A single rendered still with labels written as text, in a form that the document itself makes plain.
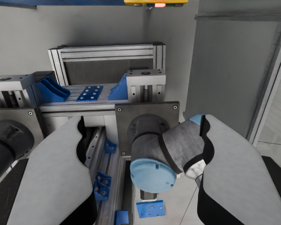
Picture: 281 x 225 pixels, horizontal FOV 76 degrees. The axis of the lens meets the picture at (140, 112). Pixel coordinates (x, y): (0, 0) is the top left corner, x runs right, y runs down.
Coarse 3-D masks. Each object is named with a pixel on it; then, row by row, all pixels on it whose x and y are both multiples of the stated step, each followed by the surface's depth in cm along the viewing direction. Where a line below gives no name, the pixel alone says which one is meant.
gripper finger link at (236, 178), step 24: (216, 120) 11; (216, 144) 9; (240, 144) 9; (216, 168) 8; (240, 168) 8; (264, 168) 8; (216, 192) 6; (240, 192) 6; (264, 192) 6; (216, 216) 6; (240, 216) 6; (264, 216) 6
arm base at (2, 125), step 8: (0, 120) 62; (8, 120) 62; (0, 128) 59; (8, 128) 60; (16, 128) 62; (24, 128) 63; (0, 136) 57; (8, 136) 59; (16, 136) 60; (24, 136) 62; (32, 136) 65; (8, 144) 57; (16, 144) 59; (24, 144) 62; (32, 144) 66; (16, 152) 59; (24, 152) 63
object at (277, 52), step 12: (216, 12) 102; (228, 12) 89; (240, 12) 79; (252, 12) 70; (264, 12) 64; (276, 12) 59; (276, 36) 59; (276, 48) 59; (276, 60) 59; (264, 72) 64; (276, 72) 61; (264, 84) 65; (264, 96) 65; (252, 108) 71; (252, 120) 72; (252, 132) 72
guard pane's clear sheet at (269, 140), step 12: (276, 84) 61; (276, 96) 61; (264, 108) 67; (276, 108) 61; (264, 120) 67; (276, 120) 61; (264, 132) 67; (276, 132) 61; (252, 144) 74; (264, 144) 67; (276, 144) 61; (276, 156) 61
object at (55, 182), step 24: (72, 120) 11; (48, 144) 9; (72, 144) 9; (48, 168) 8; (72, 168) 8; (24, 192) 6; (48, 192) 6; (72, 192) 6; (24, 216) 6; (48, 216) 6; (72, 216) 6; (96, 216) 7
